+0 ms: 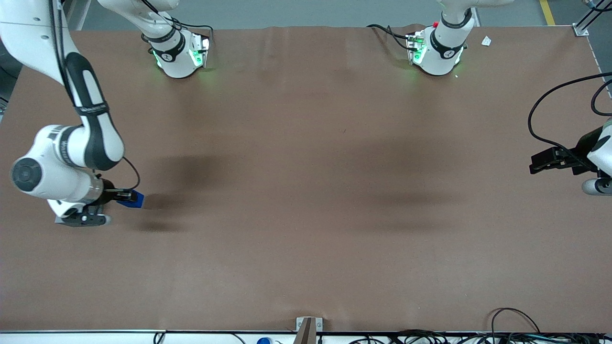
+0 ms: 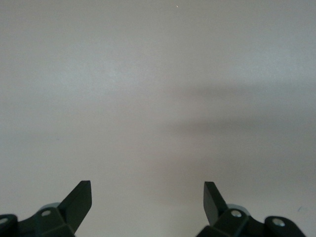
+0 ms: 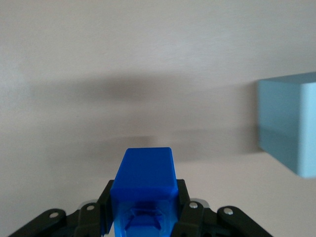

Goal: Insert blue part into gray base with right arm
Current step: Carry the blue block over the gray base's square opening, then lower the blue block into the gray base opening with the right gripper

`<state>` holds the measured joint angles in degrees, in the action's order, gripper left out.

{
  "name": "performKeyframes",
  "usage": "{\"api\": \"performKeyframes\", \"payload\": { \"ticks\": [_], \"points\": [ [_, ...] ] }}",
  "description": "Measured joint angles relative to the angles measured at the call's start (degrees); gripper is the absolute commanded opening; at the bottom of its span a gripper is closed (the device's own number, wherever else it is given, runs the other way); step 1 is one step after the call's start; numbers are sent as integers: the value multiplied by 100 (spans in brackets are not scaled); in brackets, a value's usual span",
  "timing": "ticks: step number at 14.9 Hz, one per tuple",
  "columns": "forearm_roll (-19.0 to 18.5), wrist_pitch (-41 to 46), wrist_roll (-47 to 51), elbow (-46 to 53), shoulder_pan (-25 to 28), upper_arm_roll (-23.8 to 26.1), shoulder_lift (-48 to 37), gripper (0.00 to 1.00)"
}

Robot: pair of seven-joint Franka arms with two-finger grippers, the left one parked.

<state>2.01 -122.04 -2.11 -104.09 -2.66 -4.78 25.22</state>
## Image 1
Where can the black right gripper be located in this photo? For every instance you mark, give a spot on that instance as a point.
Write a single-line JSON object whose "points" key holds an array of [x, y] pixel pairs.
{"points": [[108, 192]]}

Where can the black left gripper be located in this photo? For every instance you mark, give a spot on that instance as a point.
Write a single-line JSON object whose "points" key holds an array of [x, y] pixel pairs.
{"points": [[584, 148]]}

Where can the blue plastic part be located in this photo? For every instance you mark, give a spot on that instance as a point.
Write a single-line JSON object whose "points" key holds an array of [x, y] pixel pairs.
{"points": [[137, 201]]}

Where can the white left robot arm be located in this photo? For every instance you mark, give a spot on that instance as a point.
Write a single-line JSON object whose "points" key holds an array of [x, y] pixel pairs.
{"points": [[440, 57]]}

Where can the white paper scrap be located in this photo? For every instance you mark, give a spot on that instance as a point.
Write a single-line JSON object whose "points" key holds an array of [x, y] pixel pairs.
{"points": [[486, 41]]}

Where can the brown table cover sheet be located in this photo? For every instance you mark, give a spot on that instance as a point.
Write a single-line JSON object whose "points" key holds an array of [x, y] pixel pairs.
{"points": [[306, 215]]}

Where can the blue round cap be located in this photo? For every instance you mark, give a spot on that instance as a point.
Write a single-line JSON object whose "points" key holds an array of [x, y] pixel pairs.
{"points": [[264, 341]]}

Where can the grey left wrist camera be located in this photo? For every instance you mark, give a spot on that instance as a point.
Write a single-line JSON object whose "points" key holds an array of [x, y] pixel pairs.
{"points": [[595, 187]]}

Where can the aluminium frame profile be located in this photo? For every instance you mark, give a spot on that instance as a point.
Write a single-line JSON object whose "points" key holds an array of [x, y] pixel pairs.
{"points": [[585, 24]]}

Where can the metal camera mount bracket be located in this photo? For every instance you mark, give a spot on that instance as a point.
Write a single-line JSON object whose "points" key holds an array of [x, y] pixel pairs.
{"points": [[308, 329]]}

